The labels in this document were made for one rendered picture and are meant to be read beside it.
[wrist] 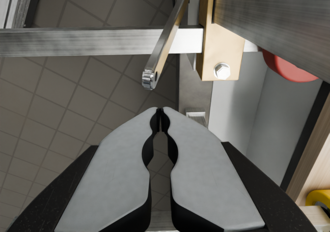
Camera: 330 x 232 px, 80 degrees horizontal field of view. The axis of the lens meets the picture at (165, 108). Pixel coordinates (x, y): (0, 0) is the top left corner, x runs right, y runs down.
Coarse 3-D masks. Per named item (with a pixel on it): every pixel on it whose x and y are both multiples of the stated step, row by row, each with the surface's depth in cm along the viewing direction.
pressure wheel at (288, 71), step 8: (264, 56) 24; (272, 56) 22; (272, 64) 23; (280, 64) 22; (288, 64) 22; (280, 72) 22; (288, 72) 22; (296, 72) 22; (304, 72) 22; (296, 80) 23; (304, 80) 23; (312, 80) 23
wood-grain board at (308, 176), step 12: (324, 108) 28; (324, 120) 28; (312, 132) 30; (324, 132) 28; (312, 144) 30; (324, 144) 28; (312, 156) 31; (324, 156) 29; (300, 168) 33; (312, 168) 31; (324, 168) 31; (300, 180) 33; (312, 180) 32; (324, 180) 32; (288, 192) 37; (300, 192) 34; (300, 204) 35
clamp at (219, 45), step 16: (208, 0) 22; (208, 16) 22; (208, 32) 23; (224, 32) 23; (208, 48) 24; (224, 48) 24; (240, 48) 24; (208, 64) 25; (240, 64) 25; (208, 80) 26; (224, 80) 26
